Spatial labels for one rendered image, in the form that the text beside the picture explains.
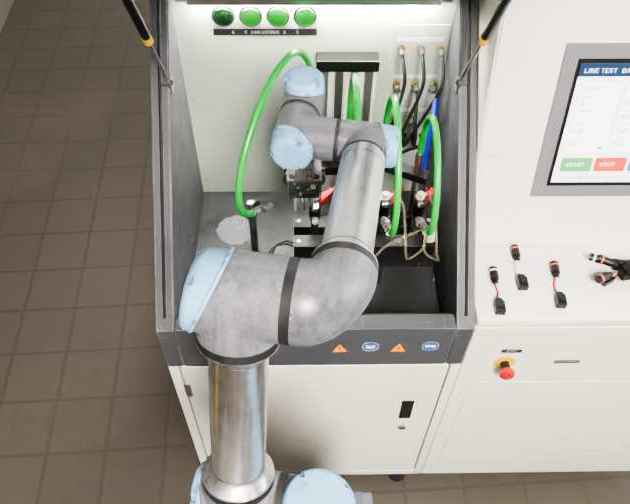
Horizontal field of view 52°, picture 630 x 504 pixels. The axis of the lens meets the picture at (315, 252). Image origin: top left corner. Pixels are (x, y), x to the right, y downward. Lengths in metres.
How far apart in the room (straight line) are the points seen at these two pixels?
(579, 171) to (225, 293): 0.96
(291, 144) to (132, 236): 1.90
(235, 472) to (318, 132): 0.56
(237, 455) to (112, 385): 1.56
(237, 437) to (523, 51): 0.90
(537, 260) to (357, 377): 0.51
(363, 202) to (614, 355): 0.92
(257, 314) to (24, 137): 2.86
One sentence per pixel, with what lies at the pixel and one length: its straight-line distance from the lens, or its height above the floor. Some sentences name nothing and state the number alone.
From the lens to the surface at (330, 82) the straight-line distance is 1.61.
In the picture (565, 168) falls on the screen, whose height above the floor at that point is 1.18.
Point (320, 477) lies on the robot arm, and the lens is 1.11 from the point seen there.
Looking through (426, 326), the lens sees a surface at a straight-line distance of 1.47.
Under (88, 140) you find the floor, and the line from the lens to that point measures 3.45.
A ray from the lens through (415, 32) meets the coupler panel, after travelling 1.56.
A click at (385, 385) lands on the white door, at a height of 0.69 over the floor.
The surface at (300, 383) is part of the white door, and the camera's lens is 1.65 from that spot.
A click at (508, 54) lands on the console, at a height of 1.42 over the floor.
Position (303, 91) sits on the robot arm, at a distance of 1.18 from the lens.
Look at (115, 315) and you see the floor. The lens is 2.70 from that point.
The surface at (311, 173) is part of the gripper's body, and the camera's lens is 1.31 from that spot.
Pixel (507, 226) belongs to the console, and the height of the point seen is 1.03.
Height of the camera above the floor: 2.17
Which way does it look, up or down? 51 degrees down
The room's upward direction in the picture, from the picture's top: 1 degrees clockwise
